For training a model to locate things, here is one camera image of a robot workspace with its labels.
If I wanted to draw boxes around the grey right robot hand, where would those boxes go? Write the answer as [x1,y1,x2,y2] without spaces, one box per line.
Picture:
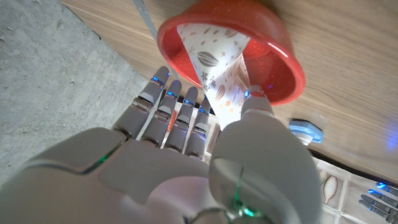
[0,65,324,224]

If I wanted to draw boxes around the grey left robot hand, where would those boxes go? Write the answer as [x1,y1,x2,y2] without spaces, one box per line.
[359,181,398,224]

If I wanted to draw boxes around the white patterned pen bag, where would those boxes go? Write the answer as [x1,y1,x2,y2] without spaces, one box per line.
[176,23,252,130]

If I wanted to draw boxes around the red bowl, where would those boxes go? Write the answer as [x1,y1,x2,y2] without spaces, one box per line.
[156,0,307,106]

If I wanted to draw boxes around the printed bookshelf backdrop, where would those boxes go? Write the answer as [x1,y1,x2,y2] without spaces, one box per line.
[169,101,398,224]

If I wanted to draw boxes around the grey tape outline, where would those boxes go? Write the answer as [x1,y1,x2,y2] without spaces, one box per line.
[132,0,181,82]

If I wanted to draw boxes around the blue toy camera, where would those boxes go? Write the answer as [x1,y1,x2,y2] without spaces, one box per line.
[288,119,325,146]

